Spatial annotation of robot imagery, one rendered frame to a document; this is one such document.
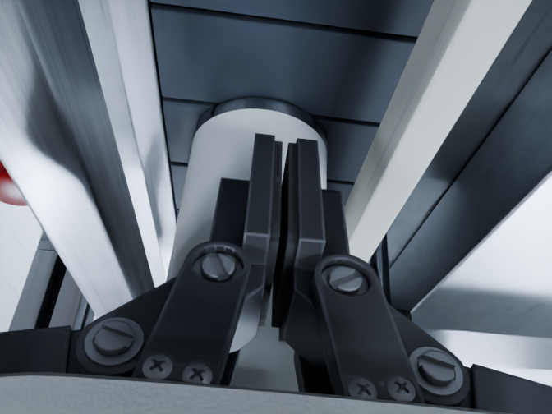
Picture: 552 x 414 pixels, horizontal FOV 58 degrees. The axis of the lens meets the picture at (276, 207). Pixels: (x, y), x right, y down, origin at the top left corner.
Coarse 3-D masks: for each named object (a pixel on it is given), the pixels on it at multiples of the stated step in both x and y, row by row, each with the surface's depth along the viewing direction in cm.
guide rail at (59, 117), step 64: (0, 0) 5; (64, 0) 6; (0, 64) 5; (64, 64) 6; (0, 128) 6; (64, 128) 6; (64, 192) 8; (128, 192) 10; (64, 256) 10; (128, 256) 10
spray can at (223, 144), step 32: (224, 128) 17; (256, 128) 16; (288, 128) 17; (320, 128) 18; (192, 160) 17; (224, 160) 16; (320, 160) 17; (192, 192) 16; (192, 224) 15; (256, 352) 13; (288, 352) 13; (256, 384) 12; (288, 384) 13
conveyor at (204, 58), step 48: (192, 0) 14; (240, 0) 14; (288, 0) 14; (336, 0) 14; (384, 0) 14; (432, 0) 14; (192, 48) 16; (240, 48) 15; (288, 48) 15; (336, 48) 15; (384, 48) 15; (192, 96) 17; (240, 96) 17; (288, 96) 17; (336, 96) 17; (384, 96) 17; (336, 144) 19
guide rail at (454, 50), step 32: (448, 0) 11; (480, 0) 10; (512, 0) 10; (448, 32) 11; (480, 32) 10; (416, 64) 12; (448, 64) 11; (480, 64) 11; (416, 96) 12; (448, 96) 12; (384, 128) 15; (416, 128) 13; (448, 128) 13; (384, 160) 14; (416, 160) 14; (352, 192) 18; (384, 192) 15; (352, 224) 18; (384, 224) 17
